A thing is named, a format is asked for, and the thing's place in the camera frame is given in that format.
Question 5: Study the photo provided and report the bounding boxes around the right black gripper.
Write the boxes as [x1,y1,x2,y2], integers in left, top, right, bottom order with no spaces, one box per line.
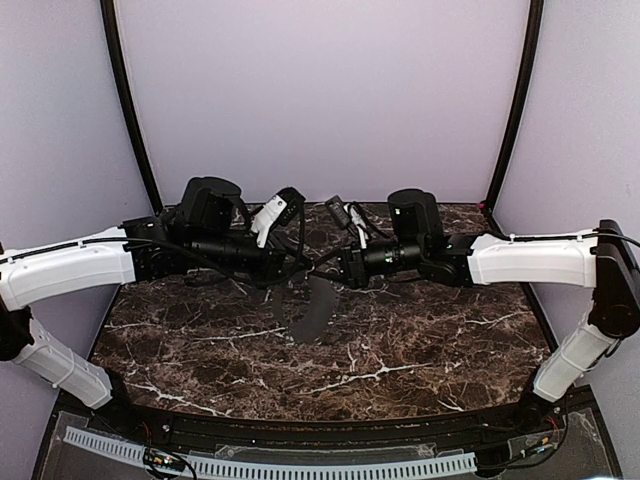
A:
[309,235,426,288]

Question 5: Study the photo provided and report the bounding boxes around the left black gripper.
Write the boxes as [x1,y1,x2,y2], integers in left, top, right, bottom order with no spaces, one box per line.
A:
[190,231,312,291]

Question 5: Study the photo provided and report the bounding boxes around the translucent ring plate with keyrings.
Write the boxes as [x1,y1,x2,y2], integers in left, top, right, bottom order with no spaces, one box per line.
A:
[271,276,339,344]

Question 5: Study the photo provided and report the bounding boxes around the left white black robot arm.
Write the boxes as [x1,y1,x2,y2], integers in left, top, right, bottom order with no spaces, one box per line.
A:
[1,177,305,436]

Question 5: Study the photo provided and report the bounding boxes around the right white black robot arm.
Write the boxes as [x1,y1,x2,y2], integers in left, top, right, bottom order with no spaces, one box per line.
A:
[323,189,639,434]

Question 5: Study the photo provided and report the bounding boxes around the small circuit board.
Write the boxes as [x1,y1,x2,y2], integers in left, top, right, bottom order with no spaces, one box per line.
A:
[142,448,186,473]

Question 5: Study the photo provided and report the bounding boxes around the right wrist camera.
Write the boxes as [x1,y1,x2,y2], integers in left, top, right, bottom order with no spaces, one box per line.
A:
[324,195,370,249]

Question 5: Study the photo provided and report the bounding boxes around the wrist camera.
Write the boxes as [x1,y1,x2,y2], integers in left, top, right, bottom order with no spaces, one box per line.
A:
[324,195,370,249]
[251,187,306,249]

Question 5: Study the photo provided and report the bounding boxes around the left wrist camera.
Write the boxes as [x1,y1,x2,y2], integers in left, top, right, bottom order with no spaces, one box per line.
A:
[251,187,306,249]

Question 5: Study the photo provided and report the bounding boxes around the black front rail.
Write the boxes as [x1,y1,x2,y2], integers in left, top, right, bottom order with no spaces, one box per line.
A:
[126,404,522,450]

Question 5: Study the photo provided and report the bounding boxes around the white slotted cable duct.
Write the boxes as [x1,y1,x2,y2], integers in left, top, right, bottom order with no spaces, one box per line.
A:
[62,427,478,479]

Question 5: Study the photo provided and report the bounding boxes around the left black frame post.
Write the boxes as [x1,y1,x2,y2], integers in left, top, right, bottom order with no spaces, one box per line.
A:
[99,0,163,213]

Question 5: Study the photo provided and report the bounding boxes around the black frame post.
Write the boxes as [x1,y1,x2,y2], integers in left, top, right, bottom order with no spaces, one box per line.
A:
[484,0,545,214]
[99,0,163,213]

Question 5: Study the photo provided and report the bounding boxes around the right black frame post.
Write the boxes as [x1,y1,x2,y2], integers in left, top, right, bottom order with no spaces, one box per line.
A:
[484,0,545,214]

